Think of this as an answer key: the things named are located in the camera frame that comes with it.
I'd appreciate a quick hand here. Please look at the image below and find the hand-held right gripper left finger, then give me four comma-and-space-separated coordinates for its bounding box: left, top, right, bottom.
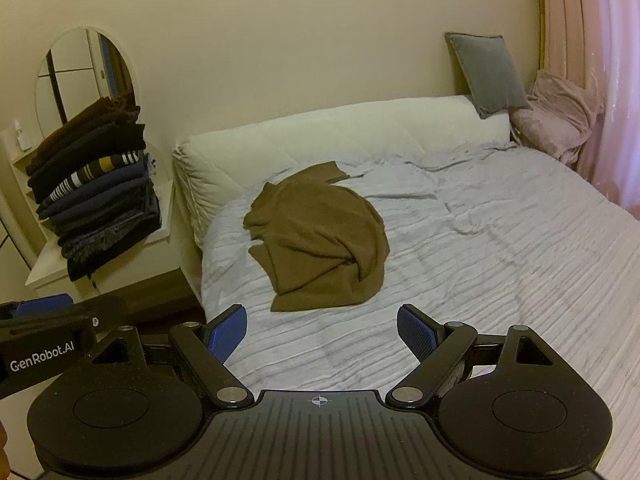
89, 305, 253, 409

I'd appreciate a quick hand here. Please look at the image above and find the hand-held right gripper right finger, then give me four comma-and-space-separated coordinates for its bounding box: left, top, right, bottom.
385, 304, 557, 408

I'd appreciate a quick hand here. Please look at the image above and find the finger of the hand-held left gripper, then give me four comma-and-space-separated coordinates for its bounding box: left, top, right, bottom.
0, 295, 126, 344
0, 293, 75, 321

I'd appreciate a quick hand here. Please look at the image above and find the olive brown garment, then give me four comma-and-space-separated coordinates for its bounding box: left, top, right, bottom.
243, 161, 391, 313

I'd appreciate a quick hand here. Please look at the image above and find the stack of folded clothes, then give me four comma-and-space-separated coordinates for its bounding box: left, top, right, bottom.
26, 96, 162, 283

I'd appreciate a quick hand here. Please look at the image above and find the bed with white ribbed cover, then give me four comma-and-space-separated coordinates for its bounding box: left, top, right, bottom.
200, 141, 640, 441

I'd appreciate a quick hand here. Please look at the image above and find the crumpled pink blanket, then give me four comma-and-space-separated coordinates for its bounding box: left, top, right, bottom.
510, 70, 606, 166

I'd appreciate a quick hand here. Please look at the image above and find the grey pillow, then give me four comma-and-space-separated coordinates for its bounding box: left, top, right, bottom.
445, 31, 531, 120

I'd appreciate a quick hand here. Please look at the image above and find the pink curtain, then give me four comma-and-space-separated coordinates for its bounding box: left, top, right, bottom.
535, 0, 640, 211

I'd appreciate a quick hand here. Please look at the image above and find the round wall mirror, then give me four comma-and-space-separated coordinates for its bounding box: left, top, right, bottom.
34, 27, 143, 156

